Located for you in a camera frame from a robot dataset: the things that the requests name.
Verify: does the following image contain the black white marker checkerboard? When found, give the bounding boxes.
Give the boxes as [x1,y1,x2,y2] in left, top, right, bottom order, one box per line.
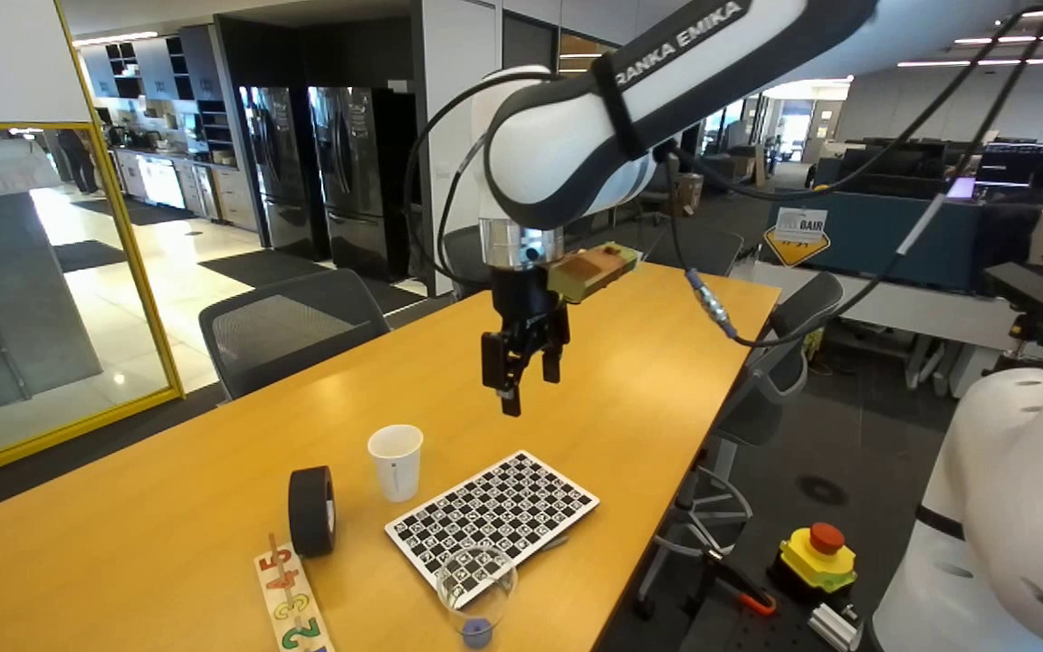
[380,451,599,611]

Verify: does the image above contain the wooden number puzzle board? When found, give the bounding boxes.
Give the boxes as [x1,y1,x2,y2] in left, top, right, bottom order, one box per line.
[251,539,337,652]

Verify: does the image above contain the gray mesh office chair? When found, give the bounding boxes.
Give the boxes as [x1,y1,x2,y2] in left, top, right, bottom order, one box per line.
[194,266,392,404]

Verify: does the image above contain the black tape roll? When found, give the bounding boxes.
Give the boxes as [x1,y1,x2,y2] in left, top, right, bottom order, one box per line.
[286,464,340,561]

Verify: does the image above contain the black office chair gray base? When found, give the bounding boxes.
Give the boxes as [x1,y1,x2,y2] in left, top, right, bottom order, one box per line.
[653,270,848,575]

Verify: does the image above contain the yellow white sign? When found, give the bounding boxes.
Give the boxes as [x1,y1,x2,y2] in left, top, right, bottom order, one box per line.
[760,207,836,270]

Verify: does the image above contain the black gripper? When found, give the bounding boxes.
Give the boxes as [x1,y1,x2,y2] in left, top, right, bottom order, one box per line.
[477,266,572,422]

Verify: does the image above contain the black refrigerator cabinets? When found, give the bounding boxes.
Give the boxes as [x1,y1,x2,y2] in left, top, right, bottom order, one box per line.
[235,85,424,284]

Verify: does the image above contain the white paper cup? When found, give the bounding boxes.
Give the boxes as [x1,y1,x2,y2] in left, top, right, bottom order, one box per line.
[363,422,426,506]

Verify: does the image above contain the orange black clamp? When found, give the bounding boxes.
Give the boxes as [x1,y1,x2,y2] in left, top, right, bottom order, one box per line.
[714,571,783,623]

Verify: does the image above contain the silver aluminium extrusion piece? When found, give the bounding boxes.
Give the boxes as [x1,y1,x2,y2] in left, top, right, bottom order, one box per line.
[808,599,865,652]

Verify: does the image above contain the clear plastic cup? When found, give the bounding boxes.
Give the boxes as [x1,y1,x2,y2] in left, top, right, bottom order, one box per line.
[442,564,521,652]

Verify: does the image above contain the yellow red emergency stop button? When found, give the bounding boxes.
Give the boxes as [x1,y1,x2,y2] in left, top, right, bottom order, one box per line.
[774,518,863,599]

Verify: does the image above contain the yellow framed glass partition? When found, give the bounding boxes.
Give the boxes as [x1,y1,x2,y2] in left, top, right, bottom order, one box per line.
[0,119,183,494]

